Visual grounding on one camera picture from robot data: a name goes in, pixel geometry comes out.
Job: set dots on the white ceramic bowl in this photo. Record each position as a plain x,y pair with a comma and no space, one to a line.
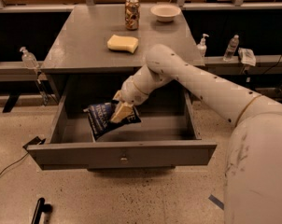
165,13

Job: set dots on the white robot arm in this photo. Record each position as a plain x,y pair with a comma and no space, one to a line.
253,166

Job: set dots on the yellow sponge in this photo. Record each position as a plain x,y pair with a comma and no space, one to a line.
122,43

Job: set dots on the white pump sanitizer bottle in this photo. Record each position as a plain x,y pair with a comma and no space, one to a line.
202,45

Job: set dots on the clear pump bottle left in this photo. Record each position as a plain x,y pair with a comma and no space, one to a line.
29,58

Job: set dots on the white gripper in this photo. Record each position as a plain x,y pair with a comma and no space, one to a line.
131,93

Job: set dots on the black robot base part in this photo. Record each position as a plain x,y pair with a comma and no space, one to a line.
42,212

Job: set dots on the clear water bottle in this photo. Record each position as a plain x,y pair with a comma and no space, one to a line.
231,48

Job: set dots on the black floor plate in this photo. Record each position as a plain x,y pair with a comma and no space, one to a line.
35,141

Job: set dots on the brown soda can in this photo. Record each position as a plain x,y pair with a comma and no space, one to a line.
132,14

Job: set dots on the round drawer knob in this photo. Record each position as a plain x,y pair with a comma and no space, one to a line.
124,159

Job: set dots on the blue chip bag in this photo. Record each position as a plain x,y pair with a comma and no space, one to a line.
99,118

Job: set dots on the crumpled white packet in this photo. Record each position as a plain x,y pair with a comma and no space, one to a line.
247,56

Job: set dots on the grey open drawer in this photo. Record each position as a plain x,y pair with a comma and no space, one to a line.
166,136

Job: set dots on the grey cabinet counter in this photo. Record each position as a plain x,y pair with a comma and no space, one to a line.
81,46

